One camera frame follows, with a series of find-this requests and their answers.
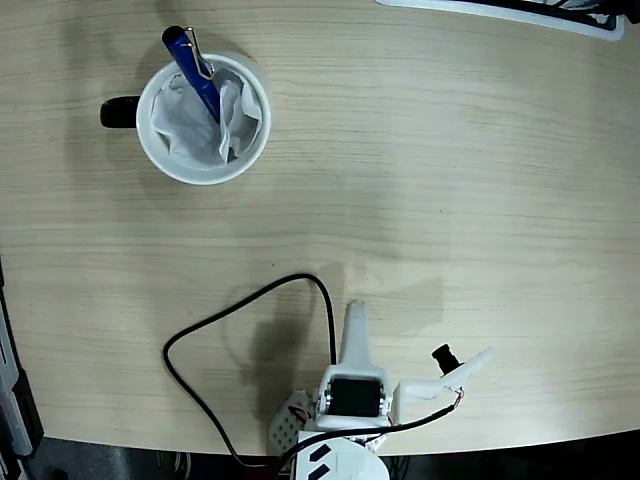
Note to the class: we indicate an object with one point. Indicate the blue pen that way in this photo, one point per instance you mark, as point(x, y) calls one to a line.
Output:
point(192, 75)

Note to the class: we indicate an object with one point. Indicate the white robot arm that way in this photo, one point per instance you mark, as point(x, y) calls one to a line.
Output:
point(350, 460)

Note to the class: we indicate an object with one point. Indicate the white perforated board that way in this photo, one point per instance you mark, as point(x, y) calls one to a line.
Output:
point(285, 425)

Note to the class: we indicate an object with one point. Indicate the crumpled white tissue paper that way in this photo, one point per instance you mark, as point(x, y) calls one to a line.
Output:
point(185, 130)

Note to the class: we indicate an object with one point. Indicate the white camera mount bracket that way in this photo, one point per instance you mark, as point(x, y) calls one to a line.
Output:
point(420, 390)

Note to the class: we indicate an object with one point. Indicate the small black camera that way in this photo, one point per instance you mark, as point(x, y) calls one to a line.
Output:
point(445, 357)

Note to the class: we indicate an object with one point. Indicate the grey metal rail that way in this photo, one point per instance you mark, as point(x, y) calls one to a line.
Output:
point(11, 400)

